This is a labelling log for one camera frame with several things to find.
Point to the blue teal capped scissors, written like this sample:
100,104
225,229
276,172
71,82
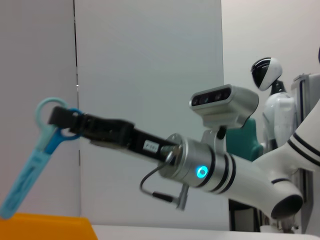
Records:
30,165

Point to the green chair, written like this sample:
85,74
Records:
240,145

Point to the yellow plastic storage bin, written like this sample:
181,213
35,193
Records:
50,227

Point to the white black humanoid robot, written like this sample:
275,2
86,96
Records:
277,112

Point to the grey metal rack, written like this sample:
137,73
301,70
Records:
306,100

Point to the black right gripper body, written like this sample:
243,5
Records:
112,132

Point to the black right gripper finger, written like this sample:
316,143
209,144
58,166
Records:
58,115
80,131

